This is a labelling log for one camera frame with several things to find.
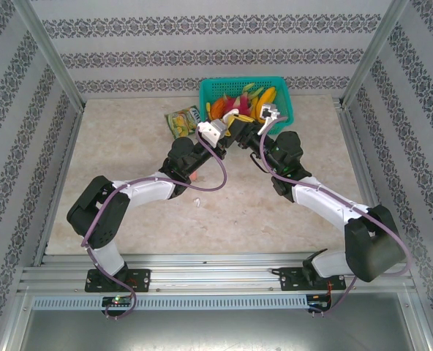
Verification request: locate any pink dragon fruit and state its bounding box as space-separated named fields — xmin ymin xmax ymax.
xmin=222 ymin=93 xmax=253 ymax=115

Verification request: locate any orange mango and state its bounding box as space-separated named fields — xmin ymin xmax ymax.
xmin=211 ymin=97 xmax=227 ymax=121

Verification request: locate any yellow banana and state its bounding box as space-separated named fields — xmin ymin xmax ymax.
xmin=252 ymin=86 xmax=278 ymax=111

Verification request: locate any green snack packet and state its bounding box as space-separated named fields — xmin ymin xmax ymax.
xmin=164 ymin=106 xmax=203 ymax=140

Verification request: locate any teal plastic basket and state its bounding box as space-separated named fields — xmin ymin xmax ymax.
xmin=198 ymin=75 xmax=295 ymax=137

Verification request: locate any grey metal sheet panel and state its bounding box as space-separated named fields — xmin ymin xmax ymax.
xmin=18 ymin=309 xmax=422 ymax=351

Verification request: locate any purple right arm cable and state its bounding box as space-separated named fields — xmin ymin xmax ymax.
xmin=260 ymin=116 xmax=412 ymax=318

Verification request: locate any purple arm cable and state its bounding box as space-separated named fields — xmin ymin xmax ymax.
xmin=260 ymin=116 xmax=412 ymax=318
xmin=81 ymin=133 xmax=227 ymax=320

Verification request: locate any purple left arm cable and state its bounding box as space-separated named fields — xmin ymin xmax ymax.
xmin=81 ymin=133 xmax=227 ymax=320

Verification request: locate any aluminium side rail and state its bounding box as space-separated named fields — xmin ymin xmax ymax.
xmin=32 ymin=107 xmax=86 ymax=267
xmin=339 ymin=105 xmax=399 ymax=263

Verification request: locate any aluminium mounting rail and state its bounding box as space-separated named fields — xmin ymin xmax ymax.
xmin=17 ymin=254 xmax=417 ymax=295

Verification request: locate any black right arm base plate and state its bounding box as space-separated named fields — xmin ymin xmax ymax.
xmin=279 ymin=266 xmax=346 ymax=293

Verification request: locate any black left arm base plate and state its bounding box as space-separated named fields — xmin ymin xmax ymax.
xmin=85 ymin=268 xmax=151 ymax=293

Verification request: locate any aluminium frame post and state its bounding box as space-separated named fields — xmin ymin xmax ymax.
xmin=10 ymin=0 xmax=86 ymax=110
xmin=342 ymin=0 xmax=410 ymax=107

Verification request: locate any slotted grey cable duct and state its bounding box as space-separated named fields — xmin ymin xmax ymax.
xmin=31 ymin=295 xmax=309 ymax=311

